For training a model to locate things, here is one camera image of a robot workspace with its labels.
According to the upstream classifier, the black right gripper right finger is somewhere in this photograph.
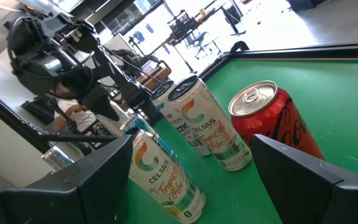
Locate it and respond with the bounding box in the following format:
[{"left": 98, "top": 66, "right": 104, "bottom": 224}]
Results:
[{"left": 250, "top": 134, "right": 358, "bottom": 224}]

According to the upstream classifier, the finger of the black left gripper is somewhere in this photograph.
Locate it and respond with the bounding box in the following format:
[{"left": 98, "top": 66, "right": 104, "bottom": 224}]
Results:
[{"left": 84, "top": 84, "right": 121, "bottom": 122}]

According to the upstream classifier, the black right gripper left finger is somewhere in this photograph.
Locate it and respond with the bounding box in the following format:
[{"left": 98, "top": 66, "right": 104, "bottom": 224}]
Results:
[{"left": 0, "top": 134, "right": 134, "bottom": 224}]

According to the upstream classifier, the blue silver slim can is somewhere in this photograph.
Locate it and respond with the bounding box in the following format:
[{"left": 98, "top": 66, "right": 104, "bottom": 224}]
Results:
[{"left": 119, "top": 113, "right": 178, "bottom": 161}]

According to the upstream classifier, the teal slim beverage can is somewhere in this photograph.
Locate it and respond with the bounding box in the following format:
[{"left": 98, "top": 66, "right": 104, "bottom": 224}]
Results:
[{"left": 40, "top": 145, "right": 75, "bottom": 172}]

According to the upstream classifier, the white Celsius Arctic Vibe can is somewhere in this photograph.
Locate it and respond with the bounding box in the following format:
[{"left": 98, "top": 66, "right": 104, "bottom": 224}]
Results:
[{"left": 150, "top": 80, "right": 213, "bottom": 157}]

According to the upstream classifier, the red cola can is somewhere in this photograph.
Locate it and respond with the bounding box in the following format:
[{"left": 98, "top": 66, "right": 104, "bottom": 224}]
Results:
[{"left": 227, "top": 80, "right": 326, "bottom": 161}]

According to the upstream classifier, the white Celsius Tropical Vibe can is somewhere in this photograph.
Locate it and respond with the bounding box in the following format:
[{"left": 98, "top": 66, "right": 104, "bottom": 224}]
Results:
[
  {"left": 167, "top": 75, "right": 254, "bottom": 172},
  {"left": 127, "top": 128, "right": 207, "bottom": 224}
]

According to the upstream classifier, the person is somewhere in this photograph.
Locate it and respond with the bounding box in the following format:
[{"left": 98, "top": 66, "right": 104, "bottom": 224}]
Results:
[{"left": 52, "top": 83, "right": 131, "bottom": 135}]

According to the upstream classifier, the black rig strut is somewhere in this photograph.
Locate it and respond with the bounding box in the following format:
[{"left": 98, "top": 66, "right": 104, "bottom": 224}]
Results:
[{"left": 0, "top": 85, "right": 119, "bottom": 153}]

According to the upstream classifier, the wooden crate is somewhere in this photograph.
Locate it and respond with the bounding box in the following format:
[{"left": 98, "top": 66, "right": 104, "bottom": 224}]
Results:
[{"left": 137, "top": 60, "right": 172, "bottom": 91}]

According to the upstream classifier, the green table mat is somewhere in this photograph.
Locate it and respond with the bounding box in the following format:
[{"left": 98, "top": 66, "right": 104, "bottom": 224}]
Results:
[{"left": 116, "top": 57, "right": 358, "bottom": 224}]

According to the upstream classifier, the blue chair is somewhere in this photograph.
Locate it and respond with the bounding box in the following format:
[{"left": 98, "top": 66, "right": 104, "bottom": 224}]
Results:
[{"left": 186, "top": 30, "right": 213, "bottom": 58}]

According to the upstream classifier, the black office chair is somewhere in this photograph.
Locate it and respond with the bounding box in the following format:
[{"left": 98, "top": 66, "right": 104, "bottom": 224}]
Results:
[{"left": 221, "top": 0, "right": 247, "bottom": 35}]

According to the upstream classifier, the black wire basket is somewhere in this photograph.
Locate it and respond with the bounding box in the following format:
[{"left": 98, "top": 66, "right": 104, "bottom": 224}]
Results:
[{"left": 167, "top": 11, "right": 198, "bottom": 40}]

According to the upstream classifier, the black frame clamp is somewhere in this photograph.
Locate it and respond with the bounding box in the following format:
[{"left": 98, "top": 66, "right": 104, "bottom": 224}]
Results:
[{"left": 228, "top": 40, "right": 250, "bottom": 56}]

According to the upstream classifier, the black aluminium table frame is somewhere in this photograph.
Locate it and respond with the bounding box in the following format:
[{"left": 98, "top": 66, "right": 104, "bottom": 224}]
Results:
[{"left": 126, "top": 39, "right": 358, "bottom": 141}]

